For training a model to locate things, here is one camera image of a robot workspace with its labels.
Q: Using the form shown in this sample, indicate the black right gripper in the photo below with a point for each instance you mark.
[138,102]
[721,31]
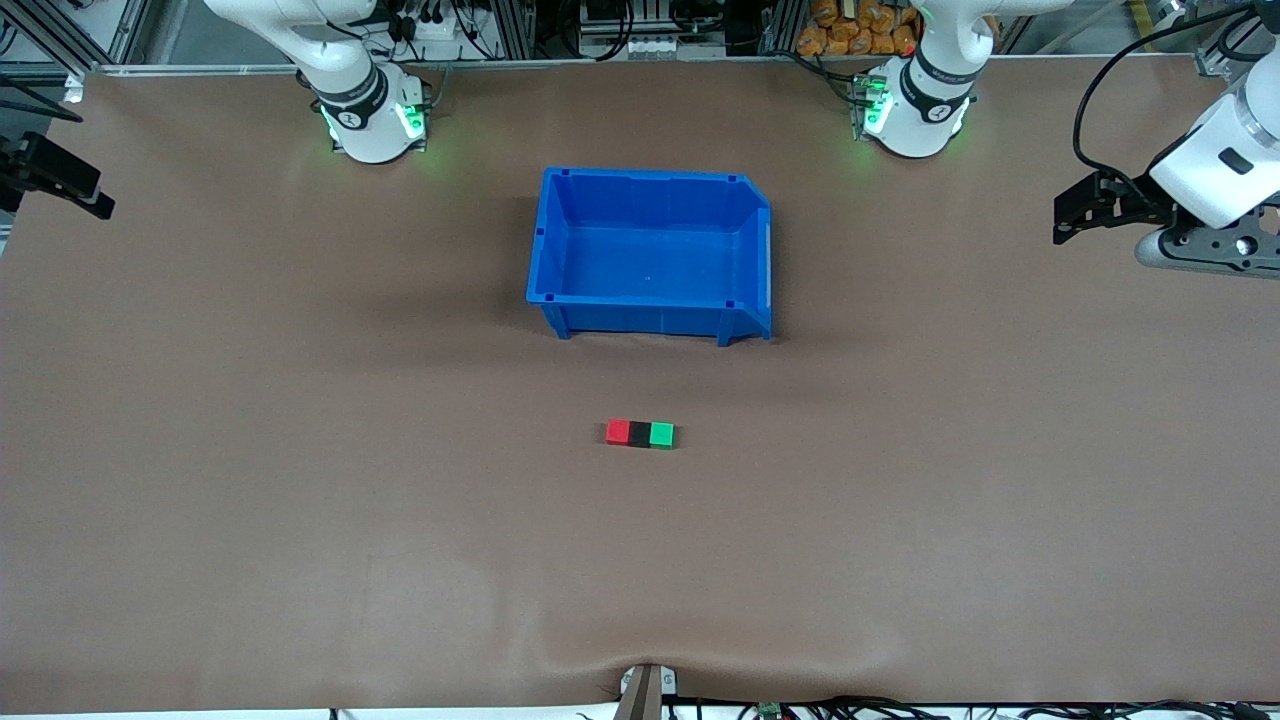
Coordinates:
[22,165]

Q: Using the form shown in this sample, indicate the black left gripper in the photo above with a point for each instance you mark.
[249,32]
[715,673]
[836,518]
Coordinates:
[1140,207]

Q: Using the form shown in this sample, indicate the small green cube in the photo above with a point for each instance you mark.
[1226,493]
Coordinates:
[662,435]

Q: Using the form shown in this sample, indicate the small red cube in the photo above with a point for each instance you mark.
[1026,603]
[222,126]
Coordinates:
[618,432]

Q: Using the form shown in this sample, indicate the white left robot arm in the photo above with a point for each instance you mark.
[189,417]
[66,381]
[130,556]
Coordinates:
[1220,170]

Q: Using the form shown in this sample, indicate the small black cube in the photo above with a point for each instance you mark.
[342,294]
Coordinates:
[640,434]

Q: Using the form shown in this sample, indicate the pile of orange items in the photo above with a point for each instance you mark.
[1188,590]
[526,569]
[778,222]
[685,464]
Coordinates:
[860,30]

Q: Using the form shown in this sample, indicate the white power strip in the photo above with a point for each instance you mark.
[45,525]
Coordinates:
[435,20]

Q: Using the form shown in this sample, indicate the blue plastic storage bin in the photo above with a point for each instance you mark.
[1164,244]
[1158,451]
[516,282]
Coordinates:
[650,260]

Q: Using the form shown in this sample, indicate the brown table mat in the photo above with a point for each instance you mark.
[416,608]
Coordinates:
[300,580]

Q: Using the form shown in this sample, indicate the metal table edge bracket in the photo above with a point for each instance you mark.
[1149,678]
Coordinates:
[645,692]

